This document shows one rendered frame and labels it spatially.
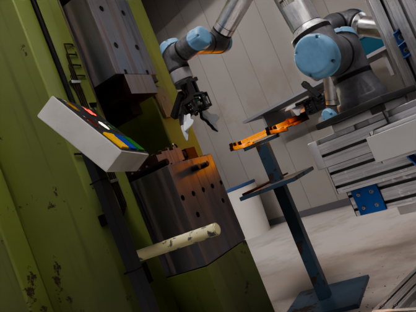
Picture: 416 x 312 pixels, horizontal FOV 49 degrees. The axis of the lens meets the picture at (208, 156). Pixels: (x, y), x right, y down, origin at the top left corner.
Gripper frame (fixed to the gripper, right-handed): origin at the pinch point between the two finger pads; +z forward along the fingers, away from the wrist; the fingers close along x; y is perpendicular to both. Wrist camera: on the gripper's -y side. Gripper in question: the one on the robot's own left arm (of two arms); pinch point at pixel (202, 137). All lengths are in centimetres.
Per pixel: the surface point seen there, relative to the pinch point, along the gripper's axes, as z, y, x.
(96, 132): -10.6, -1.9, -37.1
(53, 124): -18.2, -10.4, -45.0
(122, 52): -54, -44, 15
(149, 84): -38, -47, 25
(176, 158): -1, -47, 23
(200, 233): 31.0, -10.8, -8.1
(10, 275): 20, -89, -49
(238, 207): 53, -295, 282
